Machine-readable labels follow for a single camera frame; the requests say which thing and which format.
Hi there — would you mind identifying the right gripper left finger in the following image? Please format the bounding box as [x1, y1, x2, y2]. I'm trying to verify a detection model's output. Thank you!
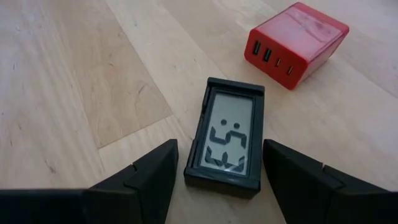
[83, 138, 180, 224]

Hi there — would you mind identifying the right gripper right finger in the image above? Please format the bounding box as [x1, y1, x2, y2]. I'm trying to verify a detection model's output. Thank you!
[262, 138, 398, 224]

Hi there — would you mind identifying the black digital clock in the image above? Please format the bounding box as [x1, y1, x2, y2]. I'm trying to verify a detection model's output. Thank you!
[183, 77, 266, 199]

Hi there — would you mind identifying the red usb charger block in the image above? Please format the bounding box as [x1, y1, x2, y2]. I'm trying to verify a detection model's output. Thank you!
[243, 1, 350, 91]

